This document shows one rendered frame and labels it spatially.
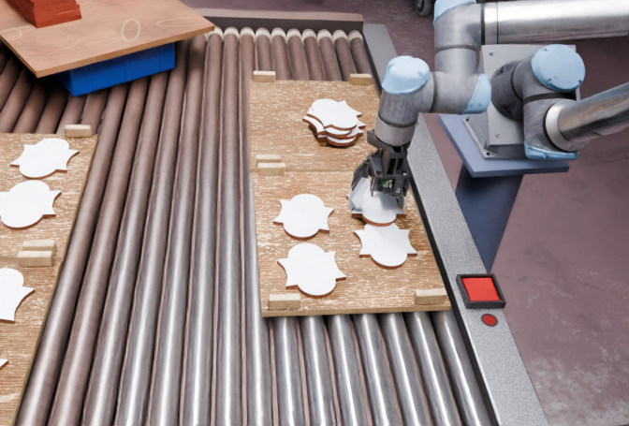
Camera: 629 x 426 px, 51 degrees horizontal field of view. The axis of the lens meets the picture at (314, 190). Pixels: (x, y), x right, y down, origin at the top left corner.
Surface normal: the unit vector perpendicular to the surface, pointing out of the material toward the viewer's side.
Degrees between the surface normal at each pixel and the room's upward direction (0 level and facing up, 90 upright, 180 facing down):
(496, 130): 45
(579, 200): 0
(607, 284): 0
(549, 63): 38
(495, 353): 0
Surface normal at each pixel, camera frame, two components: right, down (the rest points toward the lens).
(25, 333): 0.07, -0.78
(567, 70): 0.16, -0.23
